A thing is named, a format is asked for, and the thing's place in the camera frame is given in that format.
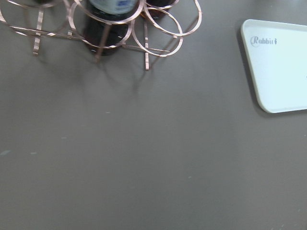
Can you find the cream rabbit tray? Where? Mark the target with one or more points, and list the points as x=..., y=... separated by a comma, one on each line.
x=277, y=59

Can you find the copper wire bottle rack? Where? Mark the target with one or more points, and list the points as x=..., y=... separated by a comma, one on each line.
x=75, y=18

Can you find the dark bottle white cap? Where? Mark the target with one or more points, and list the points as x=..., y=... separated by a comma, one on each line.
x=159, y=4

